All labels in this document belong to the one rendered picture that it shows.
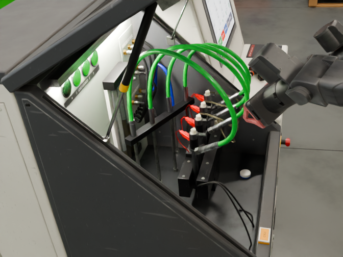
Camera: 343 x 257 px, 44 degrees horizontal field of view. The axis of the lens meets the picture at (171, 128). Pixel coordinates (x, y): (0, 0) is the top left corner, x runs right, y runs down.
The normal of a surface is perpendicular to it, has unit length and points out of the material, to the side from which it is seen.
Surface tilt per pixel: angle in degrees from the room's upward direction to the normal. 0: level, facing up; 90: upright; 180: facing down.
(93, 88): 90
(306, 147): 0
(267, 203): 0
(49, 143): 90
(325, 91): 114
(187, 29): 90
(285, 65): 48
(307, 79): 29
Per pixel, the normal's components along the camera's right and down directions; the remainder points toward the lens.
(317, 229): -0.08, -0.83
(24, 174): -0.26, 0.56
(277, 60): 0.13, -0.17
